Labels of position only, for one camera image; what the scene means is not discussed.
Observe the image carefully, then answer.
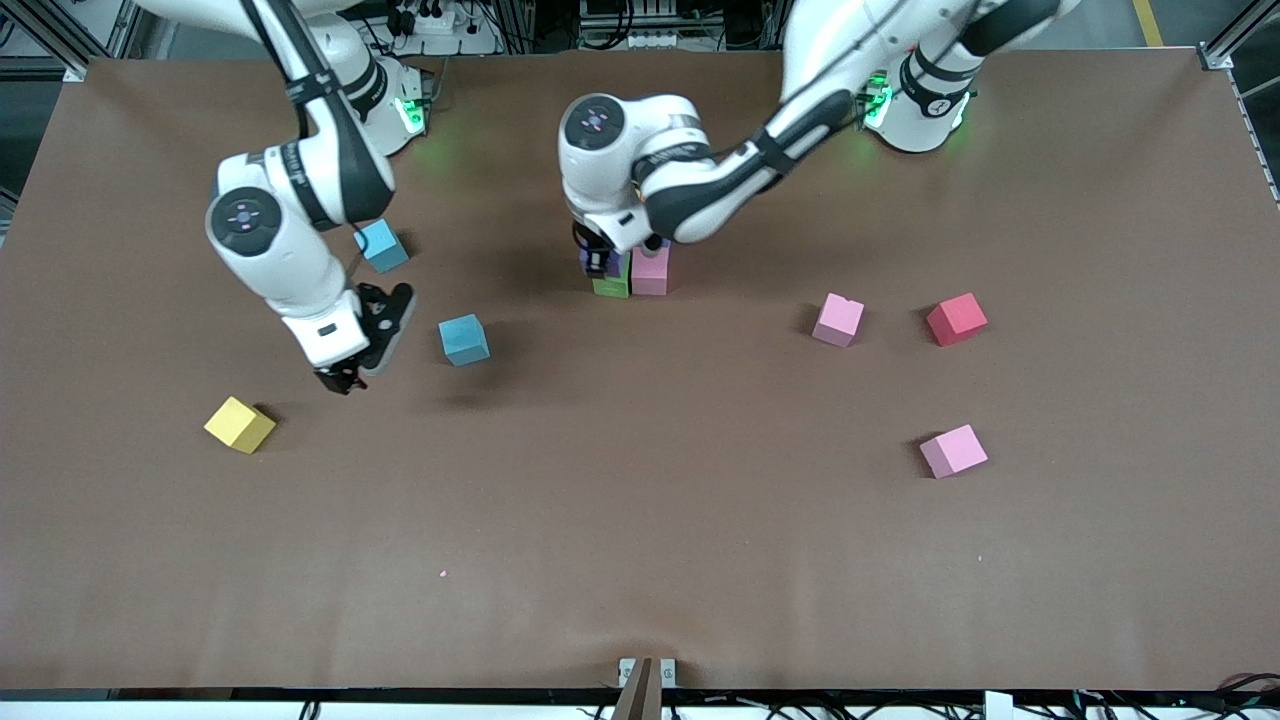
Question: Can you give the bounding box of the blue foam cube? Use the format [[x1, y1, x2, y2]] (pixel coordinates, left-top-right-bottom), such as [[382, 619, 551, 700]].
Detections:
[[439, 314, 492, 367], [355, 219, 411, 274]]

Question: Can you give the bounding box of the yellow foam cube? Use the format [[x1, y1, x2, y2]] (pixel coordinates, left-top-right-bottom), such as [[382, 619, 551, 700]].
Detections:
[[204, 396, 277, 455]]

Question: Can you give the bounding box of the pink foam cube with notch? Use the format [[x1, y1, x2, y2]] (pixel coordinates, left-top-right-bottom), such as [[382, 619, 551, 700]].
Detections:
[[812, 293, 866, 348]]

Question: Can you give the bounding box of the grey electronics box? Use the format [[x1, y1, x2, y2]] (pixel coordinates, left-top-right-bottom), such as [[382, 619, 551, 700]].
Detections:
[[580, 0, 681, 51]]

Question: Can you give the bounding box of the brown table cover sheet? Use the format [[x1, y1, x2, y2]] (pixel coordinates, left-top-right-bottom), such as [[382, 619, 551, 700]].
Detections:
[[0, 50, 1280, 693]]

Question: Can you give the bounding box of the white power strip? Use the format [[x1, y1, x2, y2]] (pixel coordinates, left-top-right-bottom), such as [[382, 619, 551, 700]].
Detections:
[[388, 0, 459, 37]]

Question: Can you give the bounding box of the red foam cube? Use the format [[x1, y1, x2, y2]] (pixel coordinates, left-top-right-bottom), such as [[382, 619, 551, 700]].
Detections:
[[926, 292, 989, 346]]

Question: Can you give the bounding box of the aluminium frame profile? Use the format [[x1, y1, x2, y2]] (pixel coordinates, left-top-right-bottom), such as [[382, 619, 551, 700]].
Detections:
[[0, 0, 151, 63], [1198, 0, 1280, 73]]

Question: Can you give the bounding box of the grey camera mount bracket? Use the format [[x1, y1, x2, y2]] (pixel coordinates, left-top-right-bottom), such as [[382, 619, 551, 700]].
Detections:
[[612, 657, 679, 720]]

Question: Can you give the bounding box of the black cable bundle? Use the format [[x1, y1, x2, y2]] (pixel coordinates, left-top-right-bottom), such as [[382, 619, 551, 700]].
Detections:
[[1210, 672, 1280, 713]]

